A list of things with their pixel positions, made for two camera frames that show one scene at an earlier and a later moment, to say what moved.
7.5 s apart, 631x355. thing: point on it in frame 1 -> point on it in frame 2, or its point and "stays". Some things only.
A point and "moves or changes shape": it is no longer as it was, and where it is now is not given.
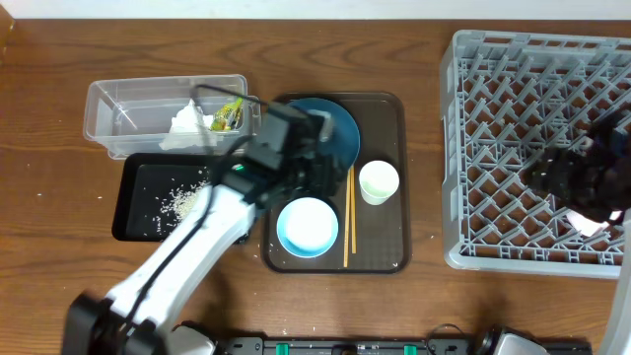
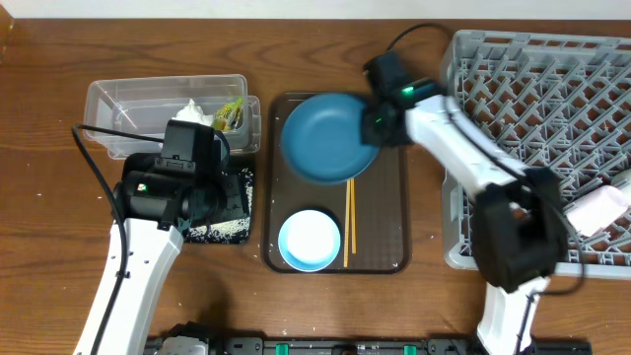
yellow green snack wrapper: (228, 115) stays
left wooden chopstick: (347, 223) stays
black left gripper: (323, 177) -> (223, 188)
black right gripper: (551, 170) -> (374, 136)
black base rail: (373, 345) stays
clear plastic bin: (131, 116) stays
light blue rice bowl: (307, 227) moves or changes shape
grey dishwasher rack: (507, 100) stays
